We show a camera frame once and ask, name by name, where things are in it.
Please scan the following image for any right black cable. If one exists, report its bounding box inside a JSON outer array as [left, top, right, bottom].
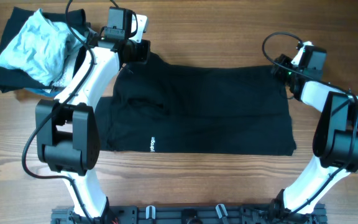
[[262, 31, 358, 218]]

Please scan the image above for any white dotted folded garment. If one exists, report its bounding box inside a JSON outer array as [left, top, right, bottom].
[[44, 52, 79, 96]]

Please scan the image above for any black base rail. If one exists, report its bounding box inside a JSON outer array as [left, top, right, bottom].
[[50, 204, 328, 224]]

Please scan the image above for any blue denim folded garment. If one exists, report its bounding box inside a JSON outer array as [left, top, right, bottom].
[[24, 86, 64, 98]]

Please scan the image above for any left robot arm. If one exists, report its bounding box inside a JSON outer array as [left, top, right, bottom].
[[35, 39, 150, 223]]

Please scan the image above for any black t-shirt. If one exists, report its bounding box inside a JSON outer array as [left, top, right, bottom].
[[95, 54, 296, 156]]

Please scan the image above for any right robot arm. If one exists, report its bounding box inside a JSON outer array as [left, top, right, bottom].
[[266, 55, 358, 223]]

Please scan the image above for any left black cable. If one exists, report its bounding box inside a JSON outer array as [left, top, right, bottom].
[[21, 0, 121, 223]]

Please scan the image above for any black cable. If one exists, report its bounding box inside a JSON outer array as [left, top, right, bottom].
[[262, 31, 358, 218], [21, 0, 121, 223]]

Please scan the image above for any black folded garment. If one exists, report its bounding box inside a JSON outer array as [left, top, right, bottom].
[[0, 7, 86, 93]]

